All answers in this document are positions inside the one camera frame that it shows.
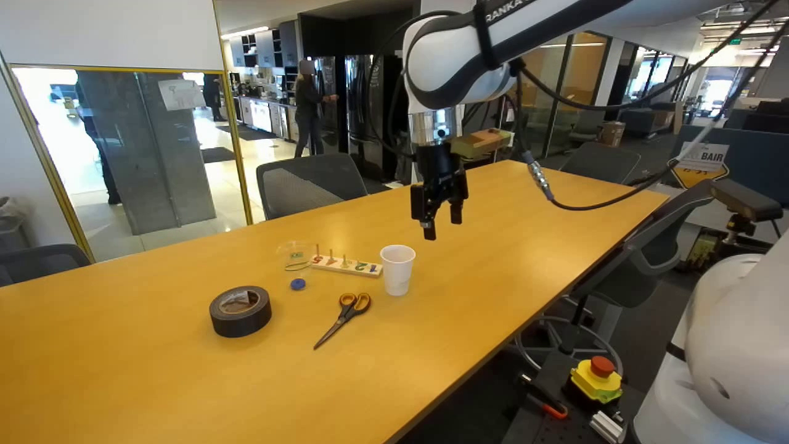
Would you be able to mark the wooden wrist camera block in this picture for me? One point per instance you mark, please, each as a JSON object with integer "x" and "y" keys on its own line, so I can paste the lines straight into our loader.
{"x": 479, "y": 145}

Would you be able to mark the clear plastic cup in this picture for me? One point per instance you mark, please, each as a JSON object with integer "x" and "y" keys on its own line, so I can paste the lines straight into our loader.
{"x": 294, "y": 256}

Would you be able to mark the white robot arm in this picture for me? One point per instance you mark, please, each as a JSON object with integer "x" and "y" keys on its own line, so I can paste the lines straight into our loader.
{"x": 463, "y": 58}

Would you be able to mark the round blue block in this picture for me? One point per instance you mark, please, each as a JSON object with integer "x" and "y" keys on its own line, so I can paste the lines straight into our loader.
{"x": 295, "y": 285}

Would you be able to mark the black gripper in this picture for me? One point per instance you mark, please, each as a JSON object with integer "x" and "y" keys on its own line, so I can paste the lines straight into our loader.
{"x": 441, "y": 183}

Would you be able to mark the yellow red emergency stop button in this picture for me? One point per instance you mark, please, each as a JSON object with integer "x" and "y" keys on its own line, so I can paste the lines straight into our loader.
{"x": 596, "y": 378}

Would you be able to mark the orange handled scissors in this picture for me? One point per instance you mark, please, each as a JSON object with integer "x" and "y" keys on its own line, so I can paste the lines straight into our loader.
{"x": 350, "y": 306}

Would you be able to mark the dark chair at left edge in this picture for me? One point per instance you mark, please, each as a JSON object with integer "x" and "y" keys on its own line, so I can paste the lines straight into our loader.
{"x": 40, "y": 262}

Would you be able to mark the dark office chair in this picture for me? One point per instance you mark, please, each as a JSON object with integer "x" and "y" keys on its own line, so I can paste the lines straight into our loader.
{"x": 306, "y": 183}

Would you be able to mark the black tape roll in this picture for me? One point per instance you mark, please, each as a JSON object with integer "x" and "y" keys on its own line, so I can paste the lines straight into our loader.
{"x": 239, "y": 312}

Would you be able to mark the white paper cup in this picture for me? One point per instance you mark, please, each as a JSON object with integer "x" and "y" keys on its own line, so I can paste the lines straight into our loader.
{"x": 398, "y": 262}

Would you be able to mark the grey office chair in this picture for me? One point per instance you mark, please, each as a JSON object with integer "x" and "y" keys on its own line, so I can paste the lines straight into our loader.
{"x": 625, "y": 280}

